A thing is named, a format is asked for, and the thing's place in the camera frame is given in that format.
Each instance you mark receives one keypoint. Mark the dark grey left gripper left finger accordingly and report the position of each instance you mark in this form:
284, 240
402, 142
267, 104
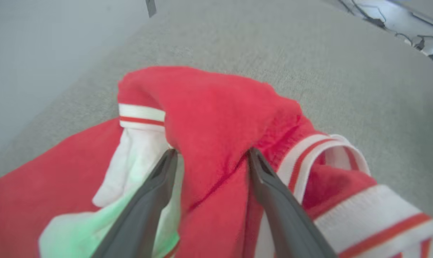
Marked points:
141, 215

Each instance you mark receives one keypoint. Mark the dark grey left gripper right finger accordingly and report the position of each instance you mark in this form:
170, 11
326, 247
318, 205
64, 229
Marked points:
284, 218

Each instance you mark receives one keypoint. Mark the red and white garment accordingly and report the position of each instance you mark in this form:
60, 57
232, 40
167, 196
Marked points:
216, 114

